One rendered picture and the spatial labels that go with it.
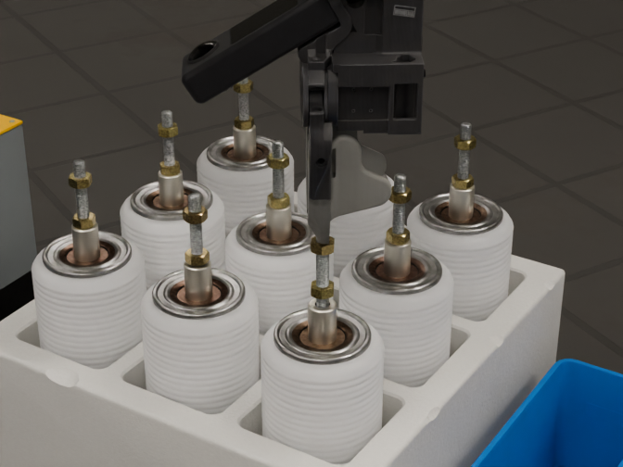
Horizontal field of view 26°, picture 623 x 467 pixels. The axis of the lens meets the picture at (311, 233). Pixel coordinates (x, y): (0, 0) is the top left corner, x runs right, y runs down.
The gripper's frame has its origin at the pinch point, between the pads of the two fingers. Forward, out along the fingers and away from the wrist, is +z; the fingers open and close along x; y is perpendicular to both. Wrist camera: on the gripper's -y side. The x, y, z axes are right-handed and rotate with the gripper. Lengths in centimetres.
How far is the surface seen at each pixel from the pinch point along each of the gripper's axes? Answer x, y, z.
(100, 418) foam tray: 3.0, -17.4, 19.6
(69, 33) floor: 134, -36, 35
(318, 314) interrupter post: -1.1, 0.3, 7.3
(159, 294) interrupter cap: 6.4, -12.2, 9.8
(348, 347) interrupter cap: -2.2, 2.5, 9.7
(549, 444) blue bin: 12.7, 22.7, 31.0
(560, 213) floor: 66, 35, 35
